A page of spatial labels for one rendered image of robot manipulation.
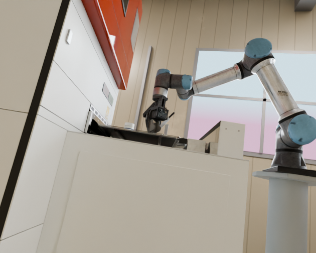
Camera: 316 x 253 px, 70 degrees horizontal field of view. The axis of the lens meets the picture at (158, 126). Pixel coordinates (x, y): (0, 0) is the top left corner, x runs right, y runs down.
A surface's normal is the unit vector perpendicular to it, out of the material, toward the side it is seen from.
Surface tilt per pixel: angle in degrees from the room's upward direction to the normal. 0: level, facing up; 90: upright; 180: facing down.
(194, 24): 90
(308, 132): 97
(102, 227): 90
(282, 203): 90
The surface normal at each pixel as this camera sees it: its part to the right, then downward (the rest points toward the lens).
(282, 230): -0.61, -0.27
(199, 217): 0.01, -0.22
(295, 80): -0.20, -0.25
